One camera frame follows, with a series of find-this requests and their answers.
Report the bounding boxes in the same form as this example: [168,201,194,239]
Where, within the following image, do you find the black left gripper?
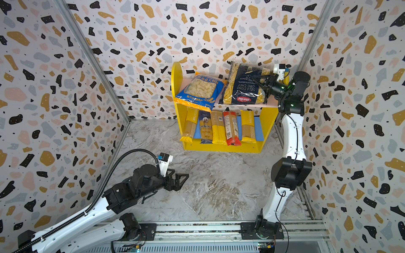
[139,168,189,199]

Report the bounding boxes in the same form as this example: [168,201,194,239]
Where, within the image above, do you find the clear black penne bag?
[220,62,268,105]

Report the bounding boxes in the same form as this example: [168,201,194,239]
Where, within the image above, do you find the plain yellow spaghetti pack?
[211,111,227,145]

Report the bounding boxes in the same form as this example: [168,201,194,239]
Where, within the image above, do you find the yellow Pastatime spaghetti pack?
[180,107,199,143]

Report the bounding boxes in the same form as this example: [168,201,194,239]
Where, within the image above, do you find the blue orange orecchiette bag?
[174,74,225,112]

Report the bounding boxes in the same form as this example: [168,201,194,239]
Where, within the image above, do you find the dark blue spaghetti pack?
[199,111,213,144]

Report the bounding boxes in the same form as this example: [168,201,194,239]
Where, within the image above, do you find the red spaghetti pack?
[223,111,242,146]

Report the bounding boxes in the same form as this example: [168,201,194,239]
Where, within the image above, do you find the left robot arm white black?
[17,160,189,253]

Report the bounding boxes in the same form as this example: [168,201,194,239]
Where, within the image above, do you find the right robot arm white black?
[240,71,312,240]

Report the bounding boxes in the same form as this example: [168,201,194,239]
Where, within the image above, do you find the yellow shelf pink blue boards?
[171,62,278,153]

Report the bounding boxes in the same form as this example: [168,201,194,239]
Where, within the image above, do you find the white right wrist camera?
[273,64,290,81]

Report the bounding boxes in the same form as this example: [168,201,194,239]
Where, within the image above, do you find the right aluminium corner post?
[274,0,336,124]

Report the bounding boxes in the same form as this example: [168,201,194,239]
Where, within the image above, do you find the aluminium corner post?
[54,0,131,125]
[274,0,336,124]

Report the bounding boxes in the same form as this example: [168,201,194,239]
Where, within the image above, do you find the black corrugated cable conduit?
[11,148,159,253]

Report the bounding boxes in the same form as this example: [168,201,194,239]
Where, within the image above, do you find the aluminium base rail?
[59,220,334,253]

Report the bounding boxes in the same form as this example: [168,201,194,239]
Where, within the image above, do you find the left aluminium corner post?
[54,0,131,125]

